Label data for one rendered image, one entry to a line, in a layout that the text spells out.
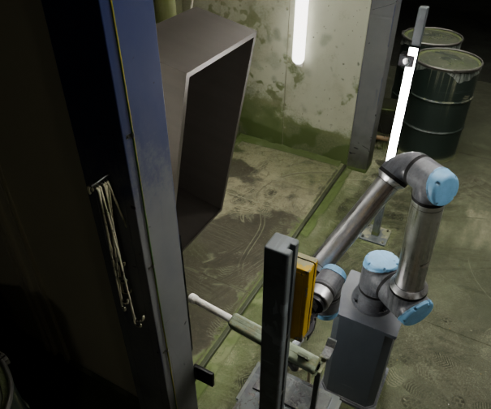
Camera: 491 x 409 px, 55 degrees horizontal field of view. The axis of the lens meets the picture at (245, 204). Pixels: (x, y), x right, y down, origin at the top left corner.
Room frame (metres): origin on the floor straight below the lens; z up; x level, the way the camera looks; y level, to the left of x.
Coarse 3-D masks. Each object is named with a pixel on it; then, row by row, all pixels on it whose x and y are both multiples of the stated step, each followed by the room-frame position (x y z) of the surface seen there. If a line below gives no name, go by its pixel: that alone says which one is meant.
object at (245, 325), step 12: (192, 300) 1.06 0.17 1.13; (204, 300) 1.06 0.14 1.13; (216, 312) 1.01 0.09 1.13; (228, 324) 0.96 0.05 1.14; (240, 324) 0.95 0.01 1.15; (252, 324) 0.94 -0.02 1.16; (252, 336) 0.91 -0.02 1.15; (300, 348) 0.85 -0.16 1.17; (288, 360) 0.83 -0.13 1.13; (300, 360) 0.81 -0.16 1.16; (312, 360) 0.81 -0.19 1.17; (312, 372) 0.79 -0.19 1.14
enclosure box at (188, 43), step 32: (160, 32) 2.09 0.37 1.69; (192, 32) 2.15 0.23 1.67; (224, 32) 2.21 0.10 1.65; (256, 32) 2.30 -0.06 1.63; (160, 64) 1.83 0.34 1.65; (192, 64) 1.86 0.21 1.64; (224, 64) 2.39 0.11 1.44; (192, 96) 2.50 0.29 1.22; (224, 96) 2.40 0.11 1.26; (192, 128) 2.51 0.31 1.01; (224, 128) 2.40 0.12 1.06; (192, 160) 2.52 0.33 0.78; (224, 160) 2.41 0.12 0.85; (192, 192) 2.53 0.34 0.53; (224, 192) 2.40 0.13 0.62; (192, 224) 2.26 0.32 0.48
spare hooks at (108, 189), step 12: (108, 180) 1.05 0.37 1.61; (108, 192) 1.04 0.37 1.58; (108, 204) 1.03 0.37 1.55; (108, 216) 1.02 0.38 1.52; (108, 240) 1.03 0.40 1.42; (120, 264) 1.02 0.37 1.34; (120, 276) 1.08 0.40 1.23; (120, 288) 1.05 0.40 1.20; (120, 300) 1.05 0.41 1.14; (132, 312) 1.02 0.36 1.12
